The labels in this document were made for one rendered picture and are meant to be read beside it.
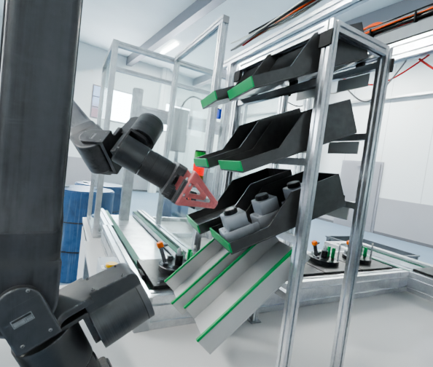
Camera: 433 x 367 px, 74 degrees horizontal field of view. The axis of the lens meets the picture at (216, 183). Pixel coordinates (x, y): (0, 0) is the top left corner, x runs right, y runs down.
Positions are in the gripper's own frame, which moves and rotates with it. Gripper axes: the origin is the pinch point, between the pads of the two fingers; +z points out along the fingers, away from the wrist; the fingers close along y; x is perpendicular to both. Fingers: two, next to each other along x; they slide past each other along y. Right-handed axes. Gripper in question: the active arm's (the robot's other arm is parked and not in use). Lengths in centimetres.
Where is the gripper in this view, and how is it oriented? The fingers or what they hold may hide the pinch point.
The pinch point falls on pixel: (207, 199)
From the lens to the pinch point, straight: 58.5
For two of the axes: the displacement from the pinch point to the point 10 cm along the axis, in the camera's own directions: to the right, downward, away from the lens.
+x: -5.2, 8.6, -0.3
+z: 8.2, 5.1, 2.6
